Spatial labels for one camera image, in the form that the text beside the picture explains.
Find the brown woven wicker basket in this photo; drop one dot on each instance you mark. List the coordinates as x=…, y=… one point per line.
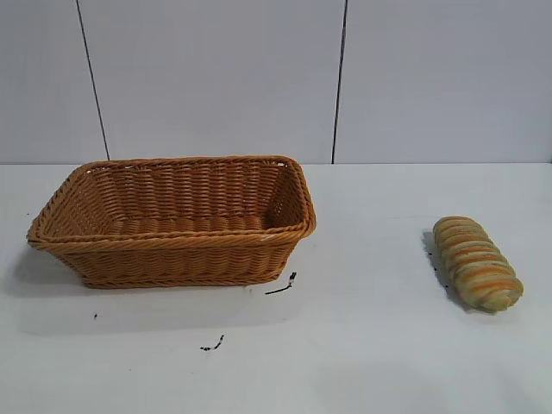
x=172, y=259

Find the long striped bread loaf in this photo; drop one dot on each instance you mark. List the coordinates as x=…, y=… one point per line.
x=472, y=263

